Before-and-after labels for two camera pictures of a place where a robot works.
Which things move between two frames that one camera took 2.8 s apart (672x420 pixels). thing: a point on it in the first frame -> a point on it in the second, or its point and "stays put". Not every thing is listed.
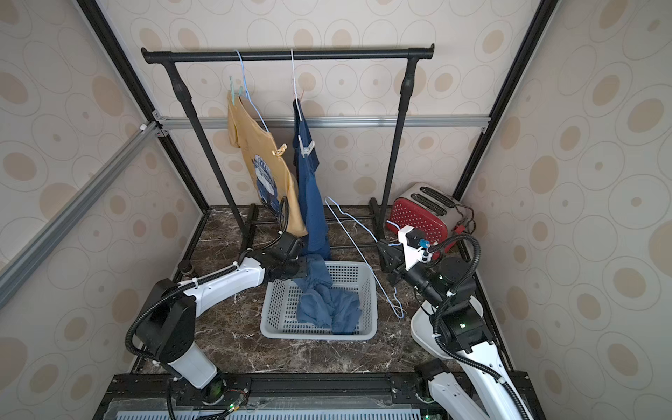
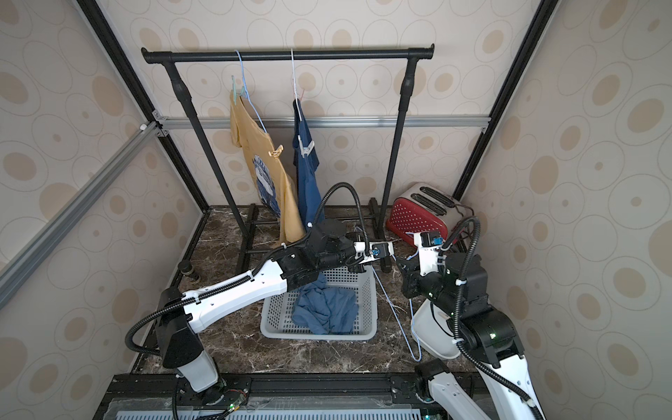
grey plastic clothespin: [305, 150] stays put
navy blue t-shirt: [314, 227] stays put
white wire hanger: [294, 84] stays put
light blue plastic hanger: [400, 316] -> [419, 354]
